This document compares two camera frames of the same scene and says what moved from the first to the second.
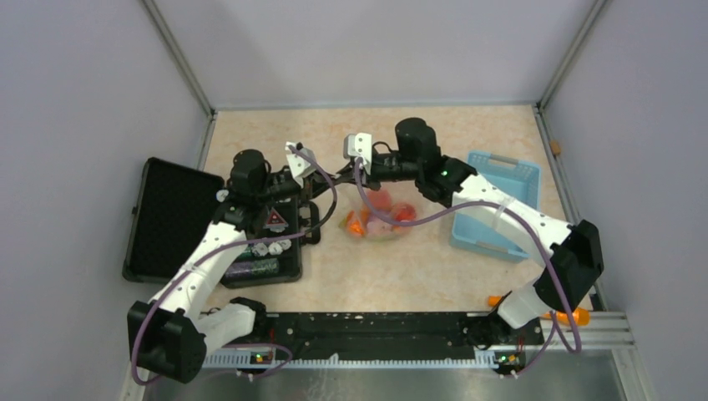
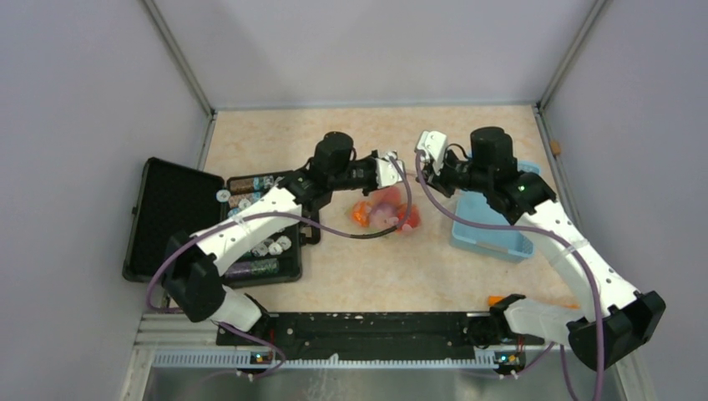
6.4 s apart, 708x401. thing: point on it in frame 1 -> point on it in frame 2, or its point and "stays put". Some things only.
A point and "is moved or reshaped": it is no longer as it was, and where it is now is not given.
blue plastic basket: [513, 177] stays put
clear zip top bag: [361, 223] is moved or reshaped
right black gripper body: [393, 166] -> [466, 175]
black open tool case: [172, 209] stays put
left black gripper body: [276, 189] -> [356, 175]
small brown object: [556, 147] stays put
